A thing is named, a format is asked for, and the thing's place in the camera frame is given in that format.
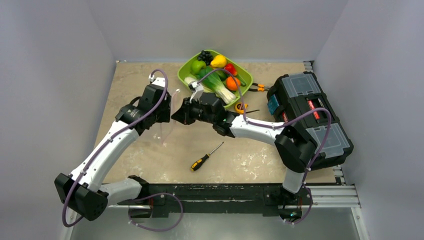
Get orange handled pliers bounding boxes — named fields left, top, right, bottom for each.
left=248, top=82, right=270, bottom=92

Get clear zip bag pink dots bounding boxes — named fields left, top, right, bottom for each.
left=143, top=88, right=182, bottom=146

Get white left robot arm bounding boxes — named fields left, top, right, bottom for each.
left=54, top=82, right=172, bottom=227

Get black grape bunch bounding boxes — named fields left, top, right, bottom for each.
left=197, top=50, right=214, bottom=66

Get orange persimmon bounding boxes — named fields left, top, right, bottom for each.
left=225, top=76, right=241, bottom=92

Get aluminium frame rail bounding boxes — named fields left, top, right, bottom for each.
left=107, top=185, right=359, bottom=209

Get green bok choy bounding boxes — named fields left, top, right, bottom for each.
left=197, top=66, right=218, bottom=84

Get green plastic tray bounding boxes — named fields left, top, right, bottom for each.
left=177, top=49, right=253, bottom=109

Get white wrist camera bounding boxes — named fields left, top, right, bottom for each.
left=188, top=81, right=204, bottom=103
left=148, top=74, right=168, bottom=89

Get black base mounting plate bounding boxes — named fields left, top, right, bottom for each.
left=118, top=183, right=312, bottom=220

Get green cucumber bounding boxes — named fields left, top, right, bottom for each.
left=236, top=74, right=247, bottom=87

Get red bell pepper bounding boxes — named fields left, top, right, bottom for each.
left=224, top=63, right=238, bottom=76

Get yellow tape measure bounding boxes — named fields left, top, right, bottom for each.
left=234, top=102, right=248, bottom=114

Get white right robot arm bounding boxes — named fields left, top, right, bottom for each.
left=171, top=93, right=318, bottom=204

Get black toolbox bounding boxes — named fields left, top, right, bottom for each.
left=266, top=71, right=354, bottom=170

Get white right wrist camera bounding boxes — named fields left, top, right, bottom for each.
left=188, top=81, right=204, bottom=103

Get yellow black screwdriver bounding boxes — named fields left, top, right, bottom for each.
left=190, top=141, right=224, bottom=172

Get green mango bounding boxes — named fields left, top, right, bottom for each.
left=215, top=68, right=228, bottom=81

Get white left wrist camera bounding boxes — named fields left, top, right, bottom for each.
left=148, top=74, right=168, bottom=89

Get green apple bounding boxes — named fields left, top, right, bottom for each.
left=190, top=60, right=207, bottom=75

